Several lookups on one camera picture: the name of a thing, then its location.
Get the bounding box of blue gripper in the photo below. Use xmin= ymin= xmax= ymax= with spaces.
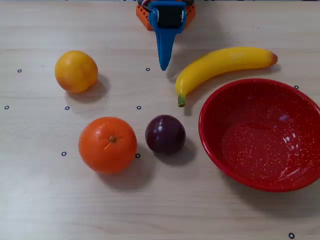
xmin=149 ymin=0 xmax=187 ymax=72

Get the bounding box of yellow toy banana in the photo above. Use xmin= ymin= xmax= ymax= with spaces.
xmin=175 ymin=46 xmax=279 ymax=108

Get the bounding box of orange robot base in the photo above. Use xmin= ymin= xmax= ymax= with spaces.
xmin=135 ymin=0 xmax=197 ymax=32

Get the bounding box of red speckled bowl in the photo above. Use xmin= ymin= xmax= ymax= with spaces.
xmin=198 ymin=78 xmax=320 ymax=193

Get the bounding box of dark purple plum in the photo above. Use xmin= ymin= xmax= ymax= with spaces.
xmin=144 ymin=114 xmax=187 ymax=154

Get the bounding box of yellow orange peach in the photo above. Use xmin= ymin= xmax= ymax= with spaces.
xmin=54 ymin=50 xmax=99 ymax=94

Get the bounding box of orange fruit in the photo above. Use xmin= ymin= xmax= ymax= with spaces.
xmin=78 ymin=116 xmax=138 ymax=175

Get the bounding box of red white servo cable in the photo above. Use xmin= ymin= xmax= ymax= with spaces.
xmin=138 ymin=0 xmax=152 ymax=13

